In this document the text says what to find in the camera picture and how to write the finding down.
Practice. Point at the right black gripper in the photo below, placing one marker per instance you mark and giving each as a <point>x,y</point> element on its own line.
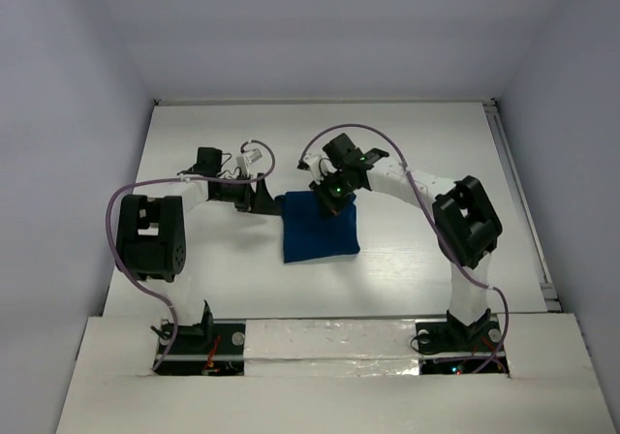
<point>334,205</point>

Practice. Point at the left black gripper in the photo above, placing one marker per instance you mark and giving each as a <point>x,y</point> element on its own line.
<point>252,195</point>

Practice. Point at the blue mickey mouse t-shirt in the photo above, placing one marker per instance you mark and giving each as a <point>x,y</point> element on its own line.
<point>309,236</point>

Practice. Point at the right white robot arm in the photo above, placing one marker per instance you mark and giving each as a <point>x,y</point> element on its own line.
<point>459,212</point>

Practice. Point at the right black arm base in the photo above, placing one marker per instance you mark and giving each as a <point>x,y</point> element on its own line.
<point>443,351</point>

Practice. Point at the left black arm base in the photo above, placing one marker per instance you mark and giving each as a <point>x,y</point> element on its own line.
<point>216,352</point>

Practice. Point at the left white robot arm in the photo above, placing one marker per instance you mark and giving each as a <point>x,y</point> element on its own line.
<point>151,242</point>

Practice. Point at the silver foil tape strip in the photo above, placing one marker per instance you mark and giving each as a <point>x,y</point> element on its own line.
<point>353,348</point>

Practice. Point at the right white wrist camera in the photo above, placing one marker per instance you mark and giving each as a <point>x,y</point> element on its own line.
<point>319,166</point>

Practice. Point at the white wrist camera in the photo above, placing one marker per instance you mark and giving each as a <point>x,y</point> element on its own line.
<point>247,158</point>
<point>319,166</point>

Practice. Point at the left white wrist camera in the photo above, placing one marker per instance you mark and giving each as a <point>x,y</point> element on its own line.
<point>247,158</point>

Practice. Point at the aluminium rail at table edge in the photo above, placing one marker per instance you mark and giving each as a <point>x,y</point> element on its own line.
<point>492,113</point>

